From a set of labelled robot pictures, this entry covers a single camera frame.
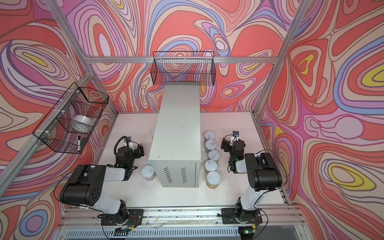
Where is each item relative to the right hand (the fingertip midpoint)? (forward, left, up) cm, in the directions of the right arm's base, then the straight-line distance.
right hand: (231, 140), depth 97 cm
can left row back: (+8, +53, +1) cm, 54 cm away
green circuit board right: (-48, 0, -6) cm, 49 cm away
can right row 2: (-3, +15, +1) cm, 15 cm away
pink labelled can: (-17, +16, 0) cm, 23 cm away
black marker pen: (-13, +81, +22) cm, 85 cm away
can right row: (-11, +13, +1) cm, 17 cm away
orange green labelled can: (-26, +15, +2) cm, 30 cm away
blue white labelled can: (-21, +51, +1) cm, 55 cm away
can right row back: (+3, +14, +3) cm, 15 cm away
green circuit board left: (-47, +62, -6) cm, 78 cm away
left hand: (-2, +62, +3) cm, 62 cm away
